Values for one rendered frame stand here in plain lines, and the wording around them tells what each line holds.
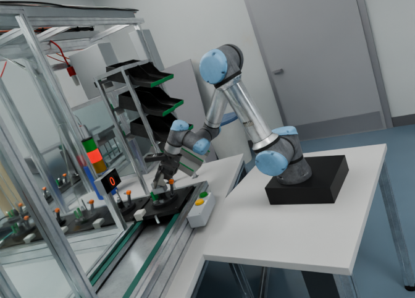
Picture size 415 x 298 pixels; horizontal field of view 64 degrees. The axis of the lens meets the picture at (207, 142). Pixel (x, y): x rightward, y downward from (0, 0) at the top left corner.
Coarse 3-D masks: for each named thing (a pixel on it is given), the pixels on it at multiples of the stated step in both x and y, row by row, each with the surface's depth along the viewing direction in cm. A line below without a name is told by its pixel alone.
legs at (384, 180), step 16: (384, 160) 165; (384, 176) 166; (384, 192) 169; (400, 224) 174; (400, 240) 175; (400, 256) 178; (304, 272) 156; (352, 272) 104; (320, 288) 155; (336, 288) 150; (352, 288) 102
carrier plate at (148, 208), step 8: (184, 192) 169; (176, 200) 163; (184, 200) 160; (144, 208) 168; (152, 208) 164; (160, 208) 160; (168, 208) 157; (176, 208) 154; (144, 216) 159; (152, 216) 157; (160, 216) 156
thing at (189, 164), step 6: (162, 144) 196; (150, 150) 187; (162, 150) 191; (180, 150) 194; (186, 150) 193; (186, 156) 194; (192, 156) 192; (180, 162) 182; (186, 162) 190; (192, 162) 193; (198, 162) 192; (180, 168) 183; (186, 168) 181; (192, 168) 188; (198, 168) 190; (192, 174) 184
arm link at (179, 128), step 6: (180, 120) 152; (174, 126) 148; (180, 126) 148; (186, 126) 149; (174, 132) 149; (180, 132) 148; (186, 132) 148; (168, 138) 152; (174, 138) 150; (180, 138) 148; (174, 144) 151; (180, 144) 152
